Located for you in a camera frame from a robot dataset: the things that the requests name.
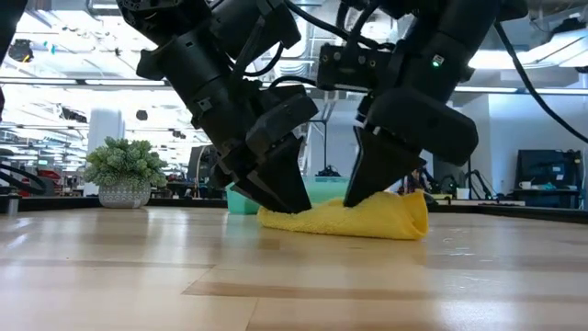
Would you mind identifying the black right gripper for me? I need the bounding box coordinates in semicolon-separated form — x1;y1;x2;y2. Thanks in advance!
343;26;480;209

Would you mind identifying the long ceiling light strip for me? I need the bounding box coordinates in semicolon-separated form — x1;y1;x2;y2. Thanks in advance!
0;77;588;96

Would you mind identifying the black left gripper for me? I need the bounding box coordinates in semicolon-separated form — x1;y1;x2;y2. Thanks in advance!
190;80;319;216

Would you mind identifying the yellow microfiber towel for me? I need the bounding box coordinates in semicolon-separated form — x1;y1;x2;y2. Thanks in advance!
256;189;431;241

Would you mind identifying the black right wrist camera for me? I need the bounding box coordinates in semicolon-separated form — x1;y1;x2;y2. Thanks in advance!
316;43;394;91

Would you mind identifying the black aluminium table frame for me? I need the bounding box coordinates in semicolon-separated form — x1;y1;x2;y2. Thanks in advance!
0;196;588;225

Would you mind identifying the artificial green potted plant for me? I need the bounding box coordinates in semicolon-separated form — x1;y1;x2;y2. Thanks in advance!
83;136;169;210

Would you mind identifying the black background monitor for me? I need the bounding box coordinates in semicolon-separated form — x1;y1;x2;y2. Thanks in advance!
187;144;218;186

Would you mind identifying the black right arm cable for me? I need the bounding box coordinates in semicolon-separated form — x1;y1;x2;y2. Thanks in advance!
493;20;588;143

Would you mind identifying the black shelf unit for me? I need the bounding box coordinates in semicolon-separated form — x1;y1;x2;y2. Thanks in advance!
514;148;585;211

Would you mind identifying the teal plastic basket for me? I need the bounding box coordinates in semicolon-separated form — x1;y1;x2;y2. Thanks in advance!
226;176;350;216

